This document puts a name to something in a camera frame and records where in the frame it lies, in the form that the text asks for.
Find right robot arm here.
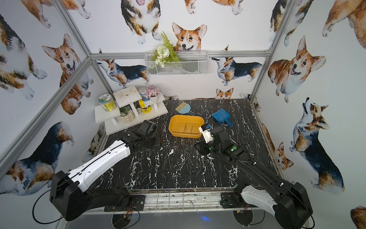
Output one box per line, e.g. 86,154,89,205
194,125,313,229

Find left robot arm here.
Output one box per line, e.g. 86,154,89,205
46,120,162,221

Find yellow plastic storage box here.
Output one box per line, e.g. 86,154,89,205
169,115,205,139

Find small plant in woven pot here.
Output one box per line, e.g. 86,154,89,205
120,105,135,123

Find blue plastic scoop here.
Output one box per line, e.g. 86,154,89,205
211,109,234,127

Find white tiered shelf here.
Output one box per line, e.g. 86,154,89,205
94,86,168,135

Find pink flowers in white pot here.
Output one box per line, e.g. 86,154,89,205
144,85,161,103

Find light blue hand brush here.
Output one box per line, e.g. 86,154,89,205
176,102,194,115

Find green lidded glass jar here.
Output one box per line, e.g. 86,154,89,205
98,94,116,112

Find green white artificial plant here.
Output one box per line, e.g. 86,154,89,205
151,32,181,68

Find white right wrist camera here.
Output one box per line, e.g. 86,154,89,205
199,124,214,144

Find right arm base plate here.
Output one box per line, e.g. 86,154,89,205
220,192,259,210

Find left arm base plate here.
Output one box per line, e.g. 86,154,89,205
104,195,146,212

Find white wire wall basket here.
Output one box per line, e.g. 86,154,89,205
144,51,209,76

